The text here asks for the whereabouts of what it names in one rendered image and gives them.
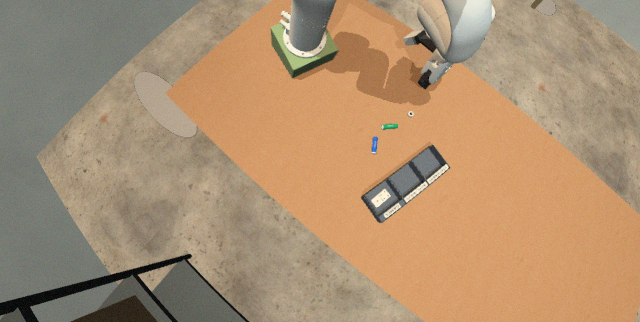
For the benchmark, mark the blue aa battery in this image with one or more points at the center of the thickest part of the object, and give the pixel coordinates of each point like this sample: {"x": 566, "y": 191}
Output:
{"x": 374, "y": 145}

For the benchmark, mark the black rack of labelled bins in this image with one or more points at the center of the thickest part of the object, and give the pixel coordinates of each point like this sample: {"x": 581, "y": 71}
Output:
{"x": 406, "y": 182}

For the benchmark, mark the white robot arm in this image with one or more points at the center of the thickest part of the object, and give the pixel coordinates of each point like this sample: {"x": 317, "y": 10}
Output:
{"x": 470, "y": 21}

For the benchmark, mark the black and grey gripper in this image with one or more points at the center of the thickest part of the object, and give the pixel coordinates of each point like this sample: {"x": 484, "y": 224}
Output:
{"x": 436, "y": 70}

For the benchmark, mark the cream domino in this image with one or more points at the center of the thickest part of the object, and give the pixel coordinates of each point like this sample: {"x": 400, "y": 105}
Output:
{"x": 380, "y": 198}

